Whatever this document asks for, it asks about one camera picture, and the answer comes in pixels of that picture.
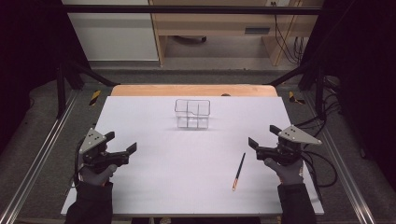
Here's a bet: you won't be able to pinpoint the black frame brace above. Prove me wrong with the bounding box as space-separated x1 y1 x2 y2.
266 60 327 121
55 59 121 119

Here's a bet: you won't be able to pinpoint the black horizontal frame bar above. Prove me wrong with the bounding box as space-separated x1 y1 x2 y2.
61 4 323 16

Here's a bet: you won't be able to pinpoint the person's left hand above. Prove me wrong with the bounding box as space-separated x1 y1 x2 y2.
78 154 119 188

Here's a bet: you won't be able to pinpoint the dark curtain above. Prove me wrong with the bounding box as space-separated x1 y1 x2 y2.
0 0 92 155
300 0 396 192

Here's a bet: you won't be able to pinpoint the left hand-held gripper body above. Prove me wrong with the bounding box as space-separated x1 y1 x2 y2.
78 127 131 174

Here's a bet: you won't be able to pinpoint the aluminium rail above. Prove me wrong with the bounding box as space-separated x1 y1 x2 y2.
302 92 378 224
0 89 79 224

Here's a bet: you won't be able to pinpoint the light wooden desk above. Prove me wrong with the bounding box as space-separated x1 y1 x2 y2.
148 0 322 67

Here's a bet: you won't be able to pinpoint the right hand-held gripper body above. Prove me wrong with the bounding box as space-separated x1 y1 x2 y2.
255 124 323 166

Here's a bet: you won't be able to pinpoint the hanging black cables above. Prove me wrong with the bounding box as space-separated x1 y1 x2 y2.
270 1 305 65

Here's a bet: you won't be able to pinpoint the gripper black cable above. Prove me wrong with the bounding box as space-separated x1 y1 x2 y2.
299 149 339 202
72 137 88 189

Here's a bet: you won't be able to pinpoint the black floor cables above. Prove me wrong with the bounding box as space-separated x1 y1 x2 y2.
293 76 343 147

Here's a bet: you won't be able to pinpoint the white cabinet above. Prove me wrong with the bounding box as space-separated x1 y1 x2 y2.
61 0 160 62

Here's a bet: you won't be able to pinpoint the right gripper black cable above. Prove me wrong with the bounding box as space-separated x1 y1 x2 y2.
299 149 339 202

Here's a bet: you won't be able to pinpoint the clear plastic compartment organizer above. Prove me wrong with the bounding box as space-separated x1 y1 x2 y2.
174 98 212 131

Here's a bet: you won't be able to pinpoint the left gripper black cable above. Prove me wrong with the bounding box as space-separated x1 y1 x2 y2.
72 137 88 189

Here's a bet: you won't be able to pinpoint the dark pencil with orange end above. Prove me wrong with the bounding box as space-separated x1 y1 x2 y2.
231 151 247 192

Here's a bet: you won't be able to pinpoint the wooden table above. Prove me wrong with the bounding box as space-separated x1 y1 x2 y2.
110 84 278 98

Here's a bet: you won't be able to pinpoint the white board table cover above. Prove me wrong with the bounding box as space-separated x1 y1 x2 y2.
60 95 325 217

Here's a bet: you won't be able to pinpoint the person's right hand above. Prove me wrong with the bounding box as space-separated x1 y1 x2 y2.
263 156 304 187

